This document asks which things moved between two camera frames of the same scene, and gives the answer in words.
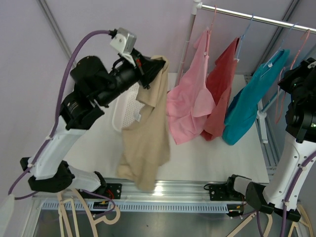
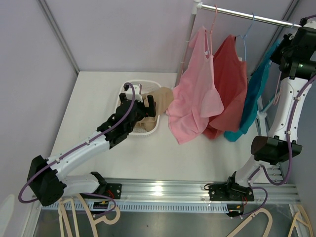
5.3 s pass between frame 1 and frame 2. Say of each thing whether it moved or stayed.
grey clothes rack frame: stayed
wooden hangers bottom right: stayed
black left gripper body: moved
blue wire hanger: moved
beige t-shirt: moved
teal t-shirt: moved
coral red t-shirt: moved
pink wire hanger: moved
